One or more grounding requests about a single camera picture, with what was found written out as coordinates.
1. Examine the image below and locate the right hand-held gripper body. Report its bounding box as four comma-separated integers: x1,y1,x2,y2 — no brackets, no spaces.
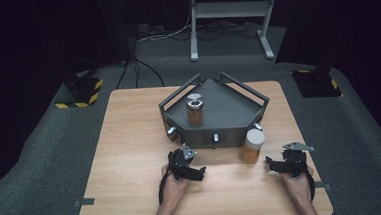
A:
278,140,317,179

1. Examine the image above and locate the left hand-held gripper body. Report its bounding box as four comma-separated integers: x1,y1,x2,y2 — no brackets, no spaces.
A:
166,142,199,182

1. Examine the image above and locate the metal-lidded glass jar orange powder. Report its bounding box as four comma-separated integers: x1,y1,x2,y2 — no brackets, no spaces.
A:
185,92,207,129

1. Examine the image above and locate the dark grey corner rack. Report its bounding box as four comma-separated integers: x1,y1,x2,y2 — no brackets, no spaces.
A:
156,69,274,153

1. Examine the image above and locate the person's left hand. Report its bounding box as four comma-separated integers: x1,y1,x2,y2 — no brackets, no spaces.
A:
160,162,192,207

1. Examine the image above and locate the person's right hand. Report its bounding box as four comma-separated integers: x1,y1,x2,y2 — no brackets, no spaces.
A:
278,164,316,204

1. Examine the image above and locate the white-lidded glass jar orange powder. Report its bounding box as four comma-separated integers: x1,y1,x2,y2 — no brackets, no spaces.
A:
237,127,268,166

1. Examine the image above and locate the black and yellow striped base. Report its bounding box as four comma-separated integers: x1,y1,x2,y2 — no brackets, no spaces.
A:
290,65,344,101
52,75,106,111

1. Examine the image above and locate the grey metal stand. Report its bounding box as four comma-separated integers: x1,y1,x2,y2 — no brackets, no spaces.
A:
186,0,284,65

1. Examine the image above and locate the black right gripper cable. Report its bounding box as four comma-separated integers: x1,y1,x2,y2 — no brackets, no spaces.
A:
306,171,317,202

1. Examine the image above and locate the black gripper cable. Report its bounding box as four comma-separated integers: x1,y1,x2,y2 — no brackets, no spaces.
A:
156,170,172,207
306,171,317,202

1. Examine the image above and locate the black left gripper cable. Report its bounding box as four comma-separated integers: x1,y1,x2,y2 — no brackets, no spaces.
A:
156,170,172,207

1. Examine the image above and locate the grey table bracket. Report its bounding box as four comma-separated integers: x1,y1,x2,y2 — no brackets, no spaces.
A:
314,180,334,193
73,197,96,209

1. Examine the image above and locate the black floor cable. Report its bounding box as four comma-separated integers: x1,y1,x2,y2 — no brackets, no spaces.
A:
132,53,166,90

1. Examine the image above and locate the white floor cable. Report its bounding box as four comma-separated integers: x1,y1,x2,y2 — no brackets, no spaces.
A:
134,5,194,44

